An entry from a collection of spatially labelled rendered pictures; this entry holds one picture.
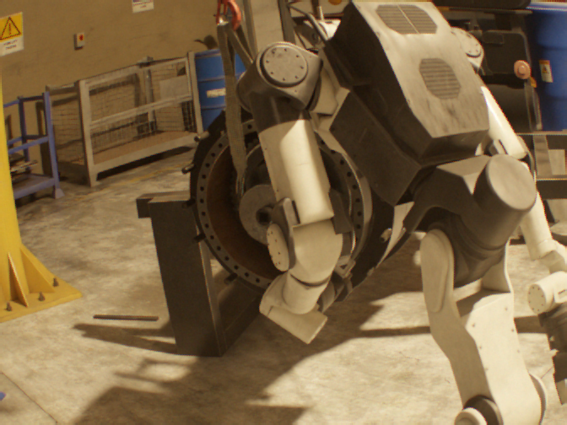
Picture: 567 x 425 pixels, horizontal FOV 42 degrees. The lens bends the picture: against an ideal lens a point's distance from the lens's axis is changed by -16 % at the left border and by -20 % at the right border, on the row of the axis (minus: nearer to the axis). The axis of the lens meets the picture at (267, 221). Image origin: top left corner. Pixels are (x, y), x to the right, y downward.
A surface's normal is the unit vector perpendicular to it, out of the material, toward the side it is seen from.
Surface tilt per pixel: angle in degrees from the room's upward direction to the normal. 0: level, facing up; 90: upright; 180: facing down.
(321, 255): 94
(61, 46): 90
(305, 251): 94
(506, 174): 48
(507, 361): 57
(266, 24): 90
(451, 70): 63
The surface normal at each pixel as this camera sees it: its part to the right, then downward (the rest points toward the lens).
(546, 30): -0.77, 0.26
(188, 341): -0.31, 0.29
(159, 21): 0.64, 0.11
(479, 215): -0.67, 0.54
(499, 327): 0.29, -0.37
